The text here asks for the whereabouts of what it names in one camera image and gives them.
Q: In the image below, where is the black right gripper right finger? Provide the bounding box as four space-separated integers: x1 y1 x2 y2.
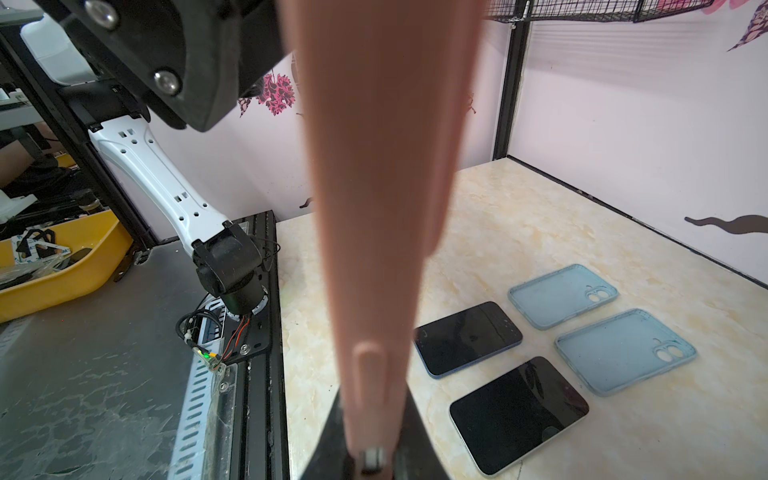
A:
393 389 449 480

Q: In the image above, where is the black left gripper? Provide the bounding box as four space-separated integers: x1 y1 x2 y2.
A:
38 1 285 132

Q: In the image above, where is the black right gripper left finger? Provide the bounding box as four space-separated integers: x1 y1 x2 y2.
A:
300 392 348 480

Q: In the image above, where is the black phone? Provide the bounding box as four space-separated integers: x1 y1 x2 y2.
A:
449 356 590 476
414 301 523 379

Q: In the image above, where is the pink phone case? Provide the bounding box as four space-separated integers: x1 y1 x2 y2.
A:
278 1 486 479

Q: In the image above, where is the light green phone case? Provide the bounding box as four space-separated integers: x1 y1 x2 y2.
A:
507 264 619 330

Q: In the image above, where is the pale blue phone case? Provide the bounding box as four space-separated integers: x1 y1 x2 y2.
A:
554 309 698 397

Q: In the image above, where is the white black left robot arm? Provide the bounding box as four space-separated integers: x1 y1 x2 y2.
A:
21 1 284 316

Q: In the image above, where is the yellow plastic tray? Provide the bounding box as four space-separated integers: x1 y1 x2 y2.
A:
1 211 133 322

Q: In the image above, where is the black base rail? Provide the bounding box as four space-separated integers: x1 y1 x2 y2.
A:
229 211 290 479

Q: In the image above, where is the white slotted cable duct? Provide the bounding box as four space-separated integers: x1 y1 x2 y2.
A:
167 312 222 479

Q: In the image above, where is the black corner frame post left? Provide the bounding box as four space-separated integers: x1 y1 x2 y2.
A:
492 1 530 160

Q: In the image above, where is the black wire basket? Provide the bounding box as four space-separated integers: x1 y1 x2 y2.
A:
484 0 713 23

